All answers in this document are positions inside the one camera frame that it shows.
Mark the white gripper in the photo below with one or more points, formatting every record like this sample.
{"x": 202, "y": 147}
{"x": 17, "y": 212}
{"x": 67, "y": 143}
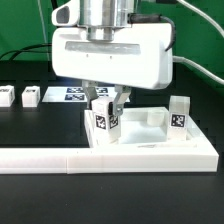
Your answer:
{"x": 138, "y": 56}

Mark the white marker base sheet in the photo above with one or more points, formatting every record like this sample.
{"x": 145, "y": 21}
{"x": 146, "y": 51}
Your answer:
{"x": 73, "y": 94}

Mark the white L-shaped obstacle fence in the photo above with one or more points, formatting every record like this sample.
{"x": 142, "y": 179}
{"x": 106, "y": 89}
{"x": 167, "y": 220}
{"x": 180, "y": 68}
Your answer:
{"x": 112, "y": 159}

